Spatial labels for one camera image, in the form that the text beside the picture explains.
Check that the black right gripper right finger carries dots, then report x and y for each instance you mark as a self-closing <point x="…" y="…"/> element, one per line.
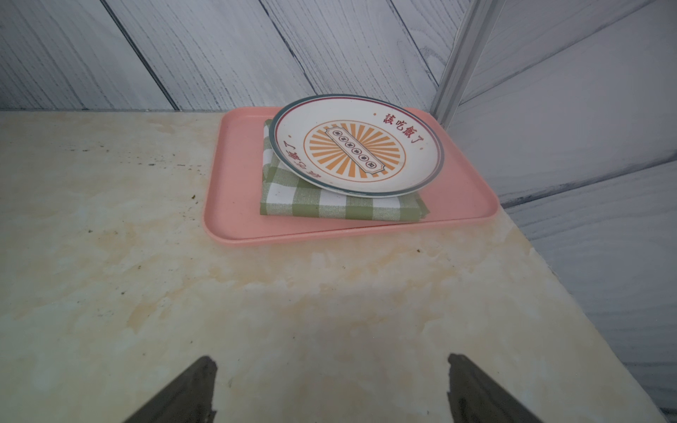
<point x="475" y="397"/>

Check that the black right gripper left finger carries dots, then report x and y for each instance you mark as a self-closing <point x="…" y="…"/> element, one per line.
<point x="188" y="398"/>

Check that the pink tray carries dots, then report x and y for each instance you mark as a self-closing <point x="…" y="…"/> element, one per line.
<point x="253" y="199"/>

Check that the green checkered cloth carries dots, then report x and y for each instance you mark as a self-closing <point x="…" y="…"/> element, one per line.
<point x="285" y="194"/>

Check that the orange patterned plate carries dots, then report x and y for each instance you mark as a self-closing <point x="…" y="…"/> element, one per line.
<point x="357" y="146"/>

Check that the right aluminium frame post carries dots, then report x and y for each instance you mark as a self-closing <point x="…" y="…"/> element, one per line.
<point x="471" y="39"/>

